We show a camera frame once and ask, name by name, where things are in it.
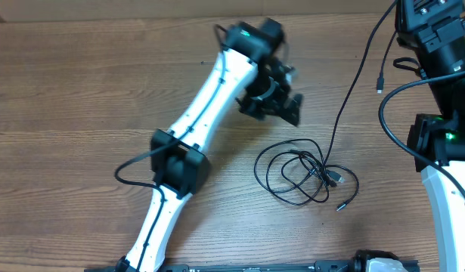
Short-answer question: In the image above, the black multi-connector cable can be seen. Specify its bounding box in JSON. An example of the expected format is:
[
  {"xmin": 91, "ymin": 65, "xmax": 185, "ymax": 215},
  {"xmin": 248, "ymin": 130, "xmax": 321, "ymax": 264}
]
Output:
[{"xmin": 253, "ymin": 0, "xmax": 400, "ymax": 212}]

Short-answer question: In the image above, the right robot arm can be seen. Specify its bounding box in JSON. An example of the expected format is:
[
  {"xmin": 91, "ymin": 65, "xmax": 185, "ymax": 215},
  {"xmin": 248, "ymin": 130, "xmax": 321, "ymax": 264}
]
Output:
[{"xmin": 395, "ymin": 0, "xmax": 465, "ymax": 271}]

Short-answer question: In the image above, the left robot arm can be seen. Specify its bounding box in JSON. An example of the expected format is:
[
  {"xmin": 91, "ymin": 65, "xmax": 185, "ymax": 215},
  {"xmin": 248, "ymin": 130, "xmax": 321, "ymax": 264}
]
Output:
[{"xmin": 115, "ymin": 18, "xmax": 302, "ymax": 271}]

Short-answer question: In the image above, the left camera black cable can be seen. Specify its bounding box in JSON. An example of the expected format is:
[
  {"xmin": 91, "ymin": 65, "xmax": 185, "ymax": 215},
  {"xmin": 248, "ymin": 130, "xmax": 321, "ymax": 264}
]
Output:
[{"xmin": 113, "ymin": 24, "xmax": 233, "ymax": 272}]

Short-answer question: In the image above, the camera black cable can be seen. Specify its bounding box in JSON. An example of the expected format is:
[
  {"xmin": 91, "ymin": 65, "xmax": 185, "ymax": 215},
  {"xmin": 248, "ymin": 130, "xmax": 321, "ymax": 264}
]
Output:
[
  {"xmin": 113, "ymin": 24, "xmax": 233, "ymax": 272},
  {"xmin": 377, "ymin": 67, "xmax": 465, "ymax": 220}
]

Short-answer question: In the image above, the right camera black cable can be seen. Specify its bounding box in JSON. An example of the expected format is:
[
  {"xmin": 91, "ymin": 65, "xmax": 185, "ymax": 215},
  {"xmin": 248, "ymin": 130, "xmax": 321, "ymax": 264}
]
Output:
[{"xmin": 377, "ymin": 67, "xmax": 465, "ymax": 220}]

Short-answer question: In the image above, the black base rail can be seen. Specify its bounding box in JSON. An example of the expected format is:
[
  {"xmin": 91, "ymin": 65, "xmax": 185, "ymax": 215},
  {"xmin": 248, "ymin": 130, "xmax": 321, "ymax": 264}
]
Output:
[{"xmin": 84, "ymin": 249, "xmax": 420, "ymax": 272}]

